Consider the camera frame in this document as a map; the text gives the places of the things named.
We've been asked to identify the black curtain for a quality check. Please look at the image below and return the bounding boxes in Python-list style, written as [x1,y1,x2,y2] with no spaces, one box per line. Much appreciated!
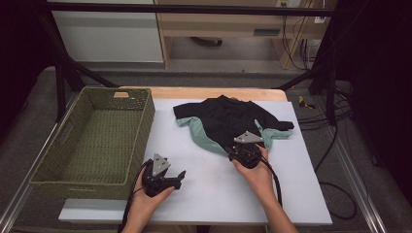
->
[333,0,412,207]
[0,0,64,139]

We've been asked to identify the cables under desk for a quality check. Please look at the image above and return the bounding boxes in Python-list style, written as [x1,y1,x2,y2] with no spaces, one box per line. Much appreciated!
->
[281,15,313,71]

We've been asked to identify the black horizontal frame bar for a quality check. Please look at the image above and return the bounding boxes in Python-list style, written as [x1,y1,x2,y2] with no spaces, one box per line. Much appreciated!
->
[48,1,335,17]

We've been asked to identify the black metal stand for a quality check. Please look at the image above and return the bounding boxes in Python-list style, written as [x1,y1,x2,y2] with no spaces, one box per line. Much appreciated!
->
[38,13,119,123]
[275,16,339,126]

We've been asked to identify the aluminium rail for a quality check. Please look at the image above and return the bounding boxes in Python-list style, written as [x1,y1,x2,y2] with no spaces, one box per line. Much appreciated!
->
[324,124,389,233]
[0,93,78,233]

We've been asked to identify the hand-held gripper cable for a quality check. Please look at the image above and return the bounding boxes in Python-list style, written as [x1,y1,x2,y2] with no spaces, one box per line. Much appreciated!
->
[258,154,284,208]
[118,158,154,233]

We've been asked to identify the black and mint shirt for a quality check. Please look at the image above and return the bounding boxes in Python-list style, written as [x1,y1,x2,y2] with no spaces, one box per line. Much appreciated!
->
[172,94,295,156]

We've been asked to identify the person's left hand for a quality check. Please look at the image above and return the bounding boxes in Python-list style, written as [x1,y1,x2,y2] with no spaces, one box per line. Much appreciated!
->
[128,177,176,221]

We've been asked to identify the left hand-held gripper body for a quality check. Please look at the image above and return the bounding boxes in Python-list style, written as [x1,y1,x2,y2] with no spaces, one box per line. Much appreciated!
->
[141,152,183,198]

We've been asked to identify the black looped floor cable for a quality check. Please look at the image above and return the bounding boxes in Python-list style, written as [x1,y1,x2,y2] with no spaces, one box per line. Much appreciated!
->
[314,125,358,221]

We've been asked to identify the white table board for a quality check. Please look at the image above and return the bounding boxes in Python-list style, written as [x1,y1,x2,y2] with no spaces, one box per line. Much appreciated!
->
[57,98,333,226]

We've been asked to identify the yellow and black tape piece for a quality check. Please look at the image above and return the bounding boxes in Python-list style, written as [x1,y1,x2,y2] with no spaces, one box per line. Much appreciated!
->
[297,95,317,111]

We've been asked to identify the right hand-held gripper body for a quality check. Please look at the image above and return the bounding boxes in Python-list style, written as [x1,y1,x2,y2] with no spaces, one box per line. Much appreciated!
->
[225,130,264,170]

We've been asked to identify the right hand-held gripper cable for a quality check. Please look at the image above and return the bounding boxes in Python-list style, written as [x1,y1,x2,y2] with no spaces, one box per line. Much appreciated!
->
[258,154,284,208]

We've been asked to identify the white cabinet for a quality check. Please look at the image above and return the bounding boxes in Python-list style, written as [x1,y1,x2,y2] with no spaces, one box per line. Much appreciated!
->
[51,0,165,64]

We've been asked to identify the person's right hand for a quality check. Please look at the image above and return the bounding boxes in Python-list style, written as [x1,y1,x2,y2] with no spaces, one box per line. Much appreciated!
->
[231,145,275,200]

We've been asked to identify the bundle of black floor cables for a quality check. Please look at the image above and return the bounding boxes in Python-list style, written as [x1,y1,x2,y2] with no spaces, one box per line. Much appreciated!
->
[296,86,354,131]

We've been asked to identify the wooden desk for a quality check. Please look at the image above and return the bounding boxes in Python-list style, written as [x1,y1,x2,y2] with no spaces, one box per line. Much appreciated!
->
[154,0,326,71]

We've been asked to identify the left hand-held gripper cable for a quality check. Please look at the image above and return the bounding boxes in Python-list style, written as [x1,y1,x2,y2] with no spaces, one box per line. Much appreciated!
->
[118,158,154,233]

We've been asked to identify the green woven basket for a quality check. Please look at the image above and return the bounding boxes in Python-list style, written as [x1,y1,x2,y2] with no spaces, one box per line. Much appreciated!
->
[28,85,156,201]

